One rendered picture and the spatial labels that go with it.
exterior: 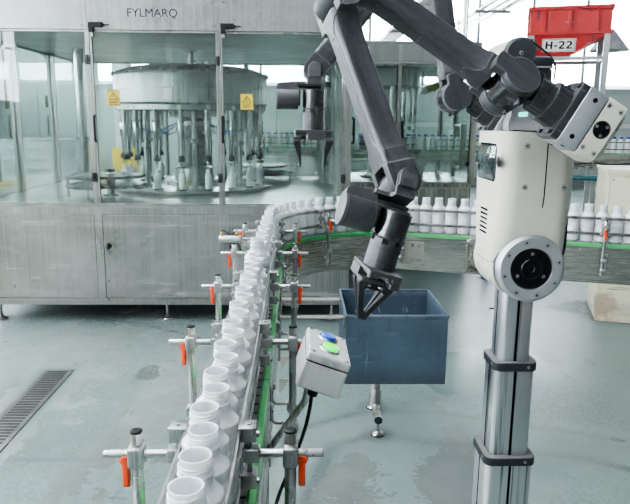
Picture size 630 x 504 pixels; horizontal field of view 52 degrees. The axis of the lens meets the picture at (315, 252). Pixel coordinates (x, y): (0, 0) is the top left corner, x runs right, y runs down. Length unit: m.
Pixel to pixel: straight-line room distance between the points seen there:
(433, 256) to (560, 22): 5.38
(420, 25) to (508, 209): 0.47
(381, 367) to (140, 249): 3.24
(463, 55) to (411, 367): 1.03
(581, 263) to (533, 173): 1.63
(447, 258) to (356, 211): 2.05
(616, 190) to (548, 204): 3.85
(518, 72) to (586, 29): 6.85
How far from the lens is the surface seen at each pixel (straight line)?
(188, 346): 1.33
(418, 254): 3.13
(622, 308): 5.57
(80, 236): 5.09
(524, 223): 1.55
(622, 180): 5.39
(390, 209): 1.11
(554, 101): 1.37
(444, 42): 1.32
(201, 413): 0.83
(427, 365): 2.03
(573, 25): 8.17
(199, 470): 0.72
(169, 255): 4.95
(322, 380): 1.16
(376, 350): 1.99
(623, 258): 3.14
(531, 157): 1.52
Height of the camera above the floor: 1.51
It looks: 11 degrees down
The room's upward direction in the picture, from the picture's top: 1 degrees clockwise
